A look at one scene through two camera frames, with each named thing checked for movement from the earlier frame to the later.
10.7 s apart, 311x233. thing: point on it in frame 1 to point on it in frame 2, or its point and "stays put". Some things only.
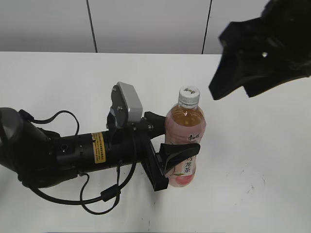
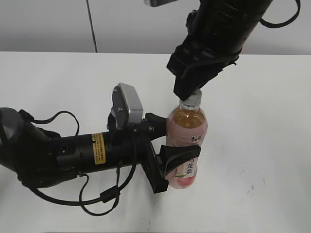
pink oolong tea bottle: [185, 123] stays put
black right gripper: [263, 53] to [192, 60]
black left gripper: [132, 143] stays put
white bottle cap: [188, 97] stays put
